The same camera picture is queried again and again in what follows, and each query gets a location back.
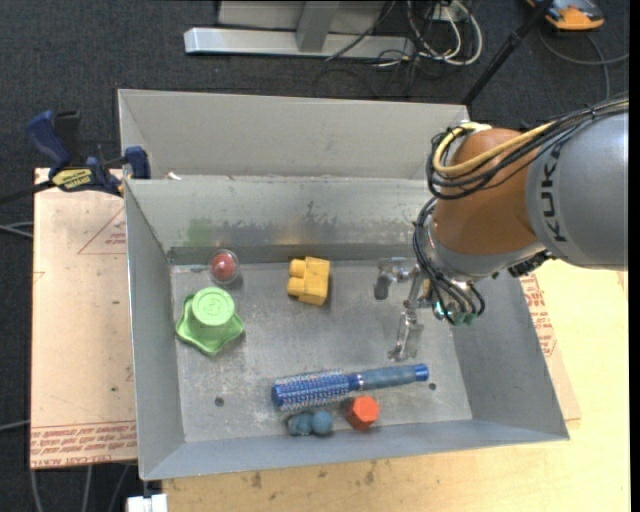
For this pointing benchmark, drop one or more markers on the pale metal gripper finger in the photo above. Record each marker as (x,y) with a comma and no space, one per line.
(407,335)
(395,272)

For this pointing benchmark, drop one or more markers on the yellow toy building block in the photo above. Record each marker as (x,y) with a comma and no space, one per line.
(311,282)

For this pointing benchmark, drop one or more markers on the orange-red hexagonal block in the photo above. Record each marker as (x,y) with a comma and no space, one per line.
(363,412)

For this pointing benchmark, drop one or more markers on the grey metal bin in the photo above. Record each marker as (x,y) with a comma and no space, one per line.
(310,320)

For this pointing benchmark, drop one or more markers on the blue round hairbrush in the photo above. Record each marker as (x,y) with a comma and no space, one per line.
(325,390)

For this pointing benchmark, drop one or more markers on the grey-blue lumpy toy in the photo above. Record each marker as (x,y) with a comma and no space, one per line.
(312,423)

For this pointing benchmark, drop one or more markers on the red ball in clear dome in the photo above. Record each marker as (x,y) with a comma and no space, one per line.
(223,266)

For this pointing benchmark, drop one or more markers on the green star-rimmed cup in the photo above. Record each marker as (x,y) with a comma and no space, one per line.
(212,315)

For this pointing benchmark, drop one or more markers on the brown cardboard board red print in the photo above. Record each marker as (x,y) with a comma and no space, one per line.
(80,310)

